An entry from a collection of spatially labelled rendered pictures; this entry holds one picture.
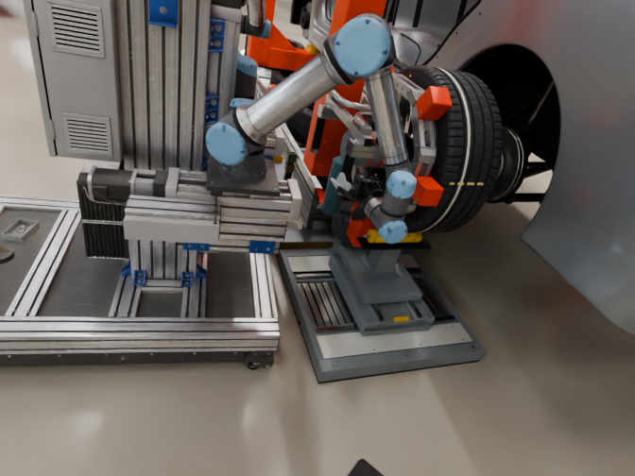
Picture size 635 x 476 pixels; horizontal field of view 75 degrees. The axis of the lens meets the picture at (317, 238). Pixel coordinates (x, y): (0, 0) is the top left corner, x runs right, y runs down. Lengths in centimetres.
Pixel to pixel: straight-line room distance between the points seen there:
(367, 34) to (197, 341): 117
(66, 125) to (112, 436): 101
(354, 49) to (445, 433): 147
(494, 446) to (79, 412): 156
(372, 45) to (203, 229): 69
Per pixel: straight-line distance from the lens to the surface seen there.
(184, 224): 127
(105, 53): 138
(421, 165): 149
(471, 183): 157
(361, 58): 100
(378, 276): 204
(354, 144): 143
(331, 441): 171
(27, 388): 186
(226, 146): 114
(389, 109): 119
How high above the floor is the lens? 145
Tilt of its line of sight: 34 degrees down
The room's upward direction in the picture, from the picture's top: 14 degrees clockwise
